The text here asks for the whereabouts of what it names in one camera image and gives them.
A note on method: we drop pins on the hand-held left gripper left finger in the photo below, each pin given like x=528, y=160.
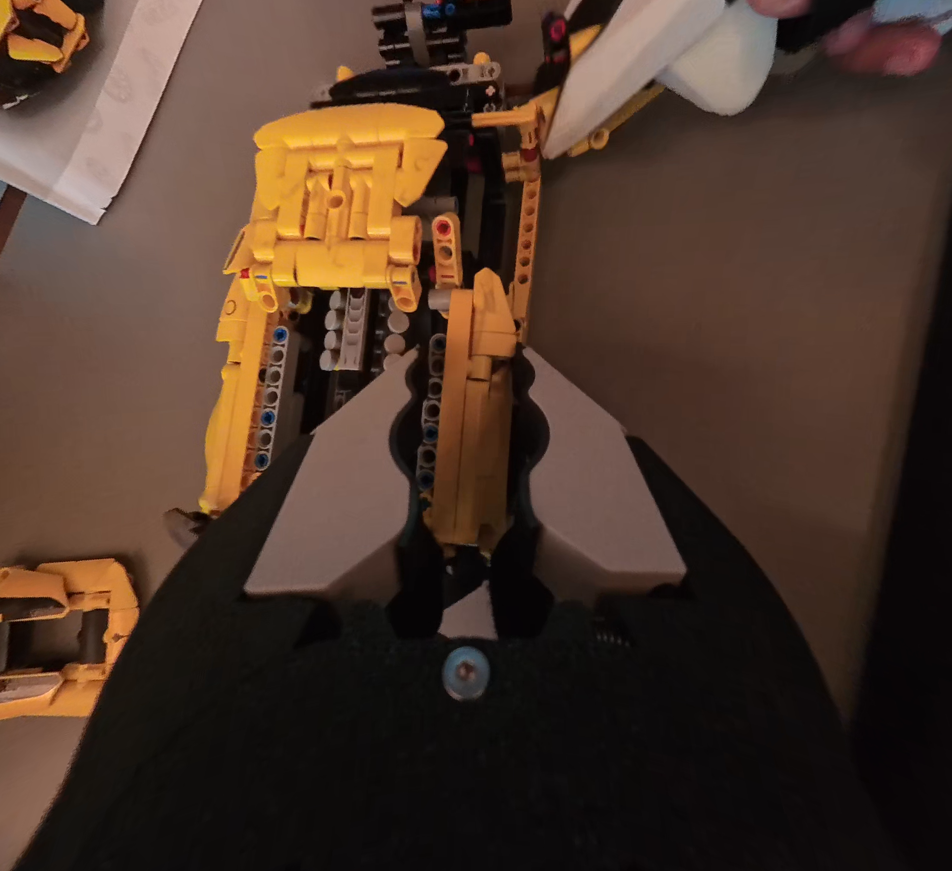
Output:
x=335, y=506

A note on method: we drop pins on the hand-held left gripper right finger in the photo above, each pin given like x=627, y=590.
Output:
x=602, y=499

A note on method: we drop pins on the grey black brick chassis module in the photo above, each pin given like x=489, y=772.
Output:
x=446, y=23

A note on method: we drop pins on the yellow toy brick car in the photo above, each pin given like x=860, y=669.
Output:
x=335, y=216

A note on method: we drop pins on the grey desk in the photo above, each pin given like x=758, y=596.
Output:
x=706, y=291

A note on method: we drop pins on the yellow brick hood panel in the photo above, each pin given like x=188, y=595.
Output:
x=67, y=588

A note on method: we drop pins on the black perforated seat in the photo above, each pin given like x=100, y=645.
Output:
x=915, y=514

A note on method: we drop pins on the white instruction booklet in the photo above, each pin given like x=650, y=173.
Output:
x=149, y=68

